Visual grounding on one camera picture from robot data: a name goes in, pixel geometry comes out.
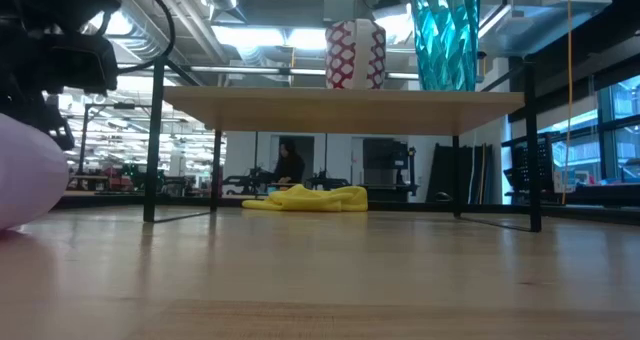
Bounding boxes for black aluminium table frame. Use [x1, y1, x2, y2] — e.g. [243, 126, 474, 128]
[54, 193, 640, 226]

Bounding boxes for wooden shelf with black legs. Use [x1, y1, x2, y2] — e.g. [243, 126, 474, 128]
[143, 54, 544, 234]

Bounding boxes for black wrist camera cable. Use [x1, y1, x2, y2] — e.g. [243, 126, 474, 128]
[102, 0, 177, 76]

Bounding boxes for yellow cloth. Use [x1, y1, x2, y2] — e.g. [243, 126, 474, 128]
[241, 183, 370, 213]

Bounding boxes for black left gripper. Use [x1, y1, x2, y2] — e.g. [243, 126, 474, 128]
[0, 0, 121, 151]

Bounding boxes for yellow hanging cord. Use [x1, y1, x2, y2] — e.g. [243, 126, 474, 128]
[562, 0, 575, 206]

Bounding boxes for teal glass tumbler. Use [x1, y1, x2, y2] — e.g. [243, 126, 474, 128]
[409, 0, 482, 92]

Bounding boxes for black leaning panels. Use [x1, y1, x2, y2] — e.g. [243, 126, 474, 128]
[427, 143, 494, 205]

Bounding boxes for pink mug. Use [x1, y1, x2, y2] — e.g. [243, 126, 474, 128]
[0, 112, 70, 231]

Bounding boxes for black monitor screen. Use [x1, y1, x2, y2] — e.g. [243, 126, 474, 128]
[362, 138, 411, 171]

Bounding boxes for white mug with red pattern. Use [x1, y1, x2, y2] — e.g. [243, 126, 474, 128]
[324, 18, 388, 90]

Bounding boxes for person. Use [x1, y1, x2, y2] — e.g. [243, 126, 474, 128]
[272, 137, 307, 185]

